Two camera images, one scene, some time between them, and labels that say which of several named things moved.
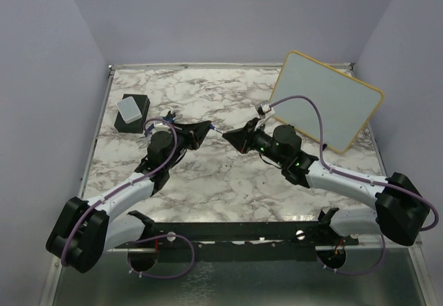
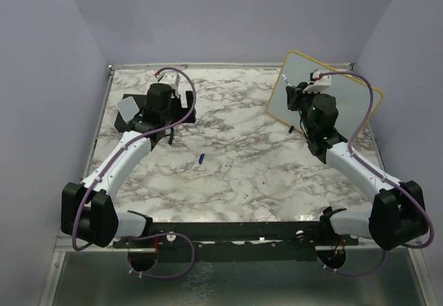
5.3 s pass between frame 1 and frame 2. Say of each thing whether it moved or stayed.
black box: stayed
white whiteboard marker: moved
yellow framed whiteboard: stayed
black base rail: stayed
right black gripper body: moved
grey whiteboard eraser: stayed
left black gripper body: moved
